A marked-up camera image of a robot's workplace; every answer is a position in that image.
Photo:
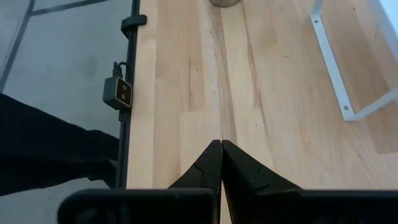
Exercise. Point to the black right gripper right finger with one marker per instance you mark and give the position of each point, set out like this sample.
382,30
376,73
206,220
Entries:
242,174

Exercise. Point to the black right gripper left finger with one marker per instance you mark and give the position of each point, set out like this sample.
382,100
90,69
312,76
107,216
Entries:
205,174

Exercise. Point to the silver cylindrical candle holder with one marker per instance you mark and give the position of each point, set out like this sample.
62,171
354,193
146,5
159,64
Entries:
224,2

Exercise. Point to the white perforated metal shelf riser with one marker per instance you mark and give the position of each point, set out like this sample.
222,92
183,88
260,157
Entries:
330,62

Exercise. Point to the person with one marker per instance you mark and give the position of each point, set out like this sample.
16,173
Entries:
46,149

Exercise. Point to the black aluminium table frame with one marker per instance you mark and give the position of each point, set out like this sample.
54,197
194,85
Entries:
133,26

